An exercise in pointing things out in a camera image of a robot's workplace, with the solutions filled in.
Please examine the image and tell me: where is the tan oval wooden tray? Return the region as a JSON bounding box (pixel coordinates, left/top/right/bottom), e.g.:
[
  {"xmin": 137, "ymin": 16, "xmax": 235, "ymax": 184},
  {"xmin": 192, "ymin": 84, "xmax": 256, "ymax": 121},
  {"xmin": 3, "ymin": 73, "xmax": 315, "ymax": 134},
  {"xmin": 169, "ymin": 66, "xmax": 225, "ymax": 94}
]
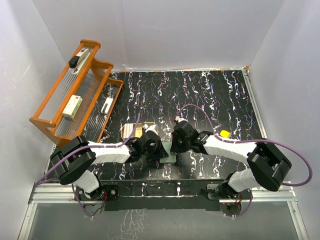
[{"xmin": 120, "ymin": 122, "xmax": 156, "ymax": 140}]

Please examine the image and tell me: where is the mint green card holder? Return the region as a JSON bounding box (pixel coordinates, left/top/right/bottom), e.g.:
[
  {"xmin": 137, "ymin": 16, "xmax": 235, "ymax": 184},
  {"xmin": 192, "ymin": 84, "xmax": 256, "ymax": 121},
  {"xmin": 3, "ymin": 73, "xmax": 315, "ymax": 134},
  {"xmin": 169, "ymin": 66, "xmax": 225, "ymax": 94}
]
[{"xmin": 159, "ymin": 142, "xmax": 177, "ymax": 164}]

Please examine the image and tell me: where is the orange wooden shelf rack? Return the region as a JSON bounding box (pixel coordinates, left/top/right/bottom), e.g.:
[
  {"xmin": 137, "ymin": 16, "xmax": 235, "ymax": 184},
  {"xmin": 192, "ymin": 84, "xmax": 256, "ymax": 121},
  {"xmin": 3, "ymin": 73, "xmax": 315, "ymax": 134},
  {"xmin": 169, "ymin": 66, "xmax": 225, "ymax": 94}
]
[{"xmin": 29, "ymin": 39, "xmax": 124, "ymax": 147}]

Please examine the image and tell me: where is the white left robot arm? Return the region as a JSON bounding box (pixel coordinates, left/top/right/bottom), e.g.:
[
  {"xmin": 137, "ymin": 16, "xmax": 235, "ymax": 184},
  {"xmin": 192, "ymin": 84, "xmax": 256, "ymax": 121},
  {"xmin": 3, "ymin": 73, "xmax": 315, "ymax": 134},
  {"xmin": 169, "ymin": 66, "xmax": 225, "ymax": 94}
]
[{"xmin": 50, "ymin": 130, "xmax": 169, "ymax": 200}]

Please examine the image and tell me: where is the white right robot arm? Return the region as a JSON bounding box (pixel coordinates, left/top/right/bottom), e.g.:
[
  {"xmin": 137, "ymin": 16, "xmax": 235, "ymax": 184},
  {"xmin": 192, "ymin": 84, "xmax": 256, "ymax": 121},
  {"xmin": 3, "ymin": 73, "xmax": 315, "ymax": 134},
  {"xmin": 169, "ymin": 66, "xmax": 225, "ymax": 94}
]
[{"xmin": 170, "ymin": 119, "xmax": 292, "ymax": 199}]

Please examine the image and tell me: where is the white card stack in tray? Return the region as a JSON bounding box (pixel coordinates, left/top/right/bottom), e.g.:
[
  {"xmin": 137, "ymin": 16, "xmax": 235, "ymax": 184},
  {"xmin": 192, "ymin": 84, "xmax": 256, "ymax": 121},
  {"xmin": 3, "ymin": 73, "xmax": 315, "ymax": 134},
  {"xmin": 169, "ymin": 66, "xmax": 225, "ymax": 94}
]
[{"xmin": 122, "ymin": 123, "xmax": 135, "ymax": 139}]

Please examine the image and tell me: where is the yellow eraser block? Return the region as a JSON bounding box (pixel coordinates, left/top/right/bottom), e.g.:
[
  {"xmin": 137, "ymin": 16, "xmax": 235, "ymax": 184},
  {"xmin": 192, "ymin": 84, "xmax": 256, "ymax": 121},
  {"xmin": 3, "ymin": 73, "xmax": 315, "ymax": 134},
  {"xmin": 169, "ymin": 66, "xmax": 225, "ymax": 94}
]
[{"xmin": 219, "ymin": 130, "xmax": 231, "ymax": 139}]

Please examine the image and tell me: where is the white small clip object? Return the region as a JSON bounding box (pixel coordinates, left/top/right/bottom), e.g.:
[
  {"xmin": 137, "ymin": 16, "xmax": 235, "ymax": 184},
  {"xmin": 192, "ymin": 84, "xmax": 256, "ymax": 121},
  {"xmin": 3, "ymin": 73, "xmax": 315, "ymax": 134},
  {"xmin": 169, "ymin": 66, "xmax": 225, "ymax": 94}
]
[{"xmin": 100, "ymin": 97, "xmax": 114, "ymax": 115}]

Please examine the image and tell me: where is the white small cardboard box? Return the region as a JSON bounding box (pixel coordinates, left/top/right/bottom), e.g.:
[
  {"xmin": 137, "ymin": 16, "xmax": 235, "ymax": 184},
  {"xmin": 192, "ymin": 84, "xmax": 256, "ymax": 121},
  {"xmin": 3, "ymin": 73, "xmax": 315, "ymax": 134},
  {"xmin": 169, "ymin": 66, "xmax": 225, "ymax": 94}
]
[{"xmin": 62, "ymin": 95, "xmax": 83, "ymax": 119}]

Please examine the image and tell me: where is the black and white stapler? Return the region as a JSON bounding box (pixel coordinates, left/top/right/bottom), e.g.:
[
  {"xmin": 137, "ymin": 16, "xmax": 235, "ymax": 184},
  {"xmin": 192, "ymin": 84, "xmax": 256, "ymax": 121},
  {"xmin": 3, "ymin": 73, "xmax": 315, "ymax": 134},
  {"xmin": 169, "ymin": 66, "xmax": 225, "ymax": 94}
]
[{"xmin": 68, "ymin": 47, "xmax": 91, "ymax": 75}]

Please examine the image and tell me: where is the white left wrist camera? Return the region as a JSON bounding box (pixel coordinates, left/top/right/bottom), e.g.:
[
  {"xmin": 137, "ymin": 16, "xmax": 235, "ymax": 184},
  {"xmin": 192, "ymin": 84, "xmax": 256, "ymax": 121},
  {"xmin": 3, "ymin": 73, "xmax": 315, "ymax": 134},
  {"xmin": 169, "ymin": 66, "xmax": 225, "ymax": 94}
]
[{"xmin": 144, "ymin": 124, "xmax": 158, "ymax": 135}]

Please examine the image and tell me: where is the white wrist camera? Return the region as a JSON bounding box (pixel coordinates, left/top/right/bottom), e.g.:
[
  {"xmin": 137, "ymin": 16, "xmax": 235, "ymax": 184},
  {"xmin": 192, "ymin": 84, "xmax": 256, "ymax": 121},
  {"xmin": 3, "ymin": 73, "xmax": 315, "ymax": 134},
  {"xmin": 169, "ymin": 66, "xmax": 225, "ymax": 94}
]
[
  {"xmin": 144, "ymin": 124, "xmax": 158, "ymax": 135},
  {"xmin": 174, "ymin": 115, "xmax": 186, "ymax": 124}
]

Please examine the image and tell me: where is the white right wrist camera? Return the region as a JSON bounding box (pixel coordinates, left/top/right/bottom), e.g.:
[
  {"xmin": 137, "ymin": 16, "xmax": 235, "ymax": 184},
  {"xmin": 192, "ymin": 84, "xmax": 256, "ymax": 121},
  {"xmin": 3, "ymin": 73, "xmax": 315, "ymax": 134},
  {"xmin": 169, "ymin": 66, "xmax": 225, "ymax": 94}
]
[{"xmin": 174, "ymin": 115, "xmax": 186, "ymax": 124}]

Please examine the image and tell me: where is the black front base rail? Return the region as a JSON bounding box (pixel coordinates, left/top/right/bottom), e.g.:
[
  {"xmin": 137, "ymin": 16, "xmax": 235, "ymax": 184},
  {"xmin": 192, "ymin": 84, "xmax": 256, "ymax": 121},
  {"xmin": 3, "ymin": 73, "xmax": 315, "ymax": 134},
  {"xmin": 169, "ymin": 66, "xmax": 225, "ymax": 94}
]
[{"xmin": 75, "ymin": 179, "xmax": 250, "ymax": 211}]

